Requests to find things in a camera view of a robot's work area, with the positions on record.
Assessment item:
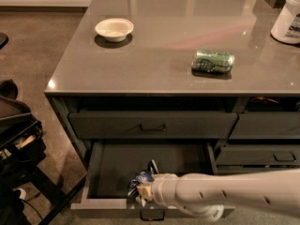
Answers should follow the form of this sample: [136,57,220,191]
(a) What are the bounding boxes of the grey right bottom drawer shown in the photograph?
[217,166,298,175]

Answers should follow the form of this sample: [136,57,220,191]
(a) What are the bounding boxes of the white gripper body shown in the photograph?
[151,173,179,207]

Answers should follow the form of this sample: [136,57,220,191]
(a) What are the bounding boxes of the open grey middle drawer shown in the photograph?
[70,140,236,222]

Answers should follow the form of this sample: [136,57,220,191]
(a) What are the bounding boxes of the closed grey top drawer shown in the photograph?
[68,112,237,139]

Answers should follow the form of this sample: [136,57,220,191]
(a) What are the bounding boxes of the green soda can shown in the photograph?
[191,50,235,74]

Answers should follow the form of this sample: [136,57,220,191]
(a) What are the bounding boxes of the white plastic canister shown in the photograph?
[271,0,300,44]

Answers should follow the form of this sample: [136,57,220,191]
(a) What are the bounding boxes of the white paper bowl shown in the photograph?
[95,18,134,42]

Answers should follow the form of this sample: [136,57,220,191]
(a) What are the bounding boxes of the grey counter cabinet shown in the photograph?
[45,0,300,171]

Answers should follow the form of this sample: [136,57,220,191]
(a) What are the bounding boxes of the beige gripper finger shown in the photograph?
[137,184,153,202]

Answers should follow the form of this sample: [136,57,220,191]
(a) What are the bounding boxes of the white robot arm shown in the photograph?
[137,169,300,221]

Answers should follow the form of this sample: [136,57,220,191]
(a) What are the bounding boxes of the blue chip bag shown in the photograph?
[127,159,159,207]

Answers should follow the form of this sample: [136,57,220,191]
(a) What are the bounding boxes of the grey right top drawer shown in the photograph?
[230,112,300,140]

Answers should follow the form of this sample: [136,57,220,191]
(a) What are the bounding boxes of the grey right middle drawer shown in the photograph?
[216,144,300,166]

